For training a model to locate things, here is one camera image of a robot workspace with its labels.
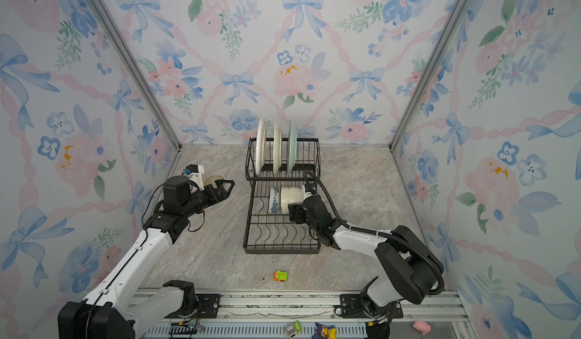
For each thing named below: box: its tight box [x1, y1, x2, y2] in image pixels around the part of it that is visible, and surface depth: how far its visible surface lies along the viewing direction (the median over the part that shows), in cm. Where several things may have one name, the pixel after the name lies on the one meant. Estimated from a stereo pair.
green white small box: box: [285, 320, 303, 338], surface depth 69 cm
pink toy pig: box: [412, 319, 432, 336], surface depth 71 cm
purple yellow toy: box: [311, 322, 339, 339], surface depth 69 cm
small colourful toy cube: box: [273, 270, 289, 282], surface depth 80 cm
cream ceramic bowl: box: [279, 184, 313, 215], surface depth 90 cm
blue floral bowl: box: [267, 186, 281, 215], surface depth 90 cm
